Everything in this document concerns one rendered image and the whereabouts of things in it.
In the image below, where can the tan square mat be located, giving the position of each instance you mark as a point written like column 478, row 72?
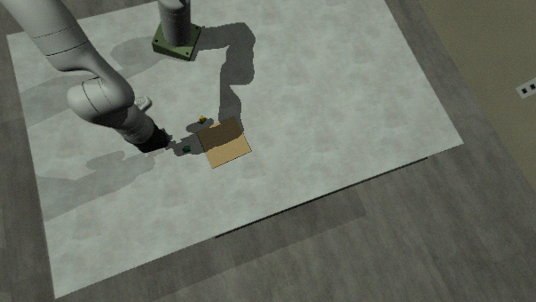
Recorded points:
column 223, row 142

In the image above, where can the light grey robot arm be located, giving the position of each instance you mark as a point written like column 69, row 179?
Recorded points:
column 106, row 100

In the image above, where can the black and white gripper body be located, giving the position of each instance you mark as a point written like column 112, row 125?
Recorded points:
column 150, row 137

